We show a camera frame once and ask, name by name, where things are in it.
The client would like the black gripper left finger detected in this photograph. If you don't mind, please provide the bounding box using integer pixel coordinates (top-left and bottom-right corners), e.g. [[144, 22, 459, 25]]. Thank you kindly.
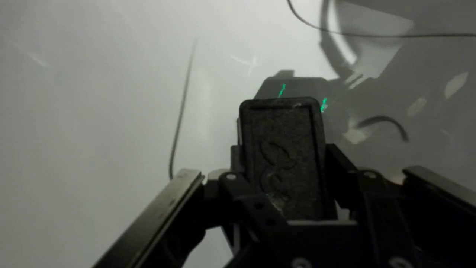
[[93, 168, 203, 268]]

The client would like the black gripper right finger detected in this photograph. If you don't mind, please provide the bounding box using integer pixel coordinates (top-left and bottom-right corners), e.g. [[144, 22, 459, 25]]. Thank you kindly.
[[403, 165, 476, 268]]

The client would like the black whiteboard duster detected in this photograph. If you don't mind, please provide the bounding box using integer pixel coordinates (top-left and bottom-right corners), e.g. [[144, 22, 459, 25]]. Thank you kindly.
[[239, 97, 336, 220]]

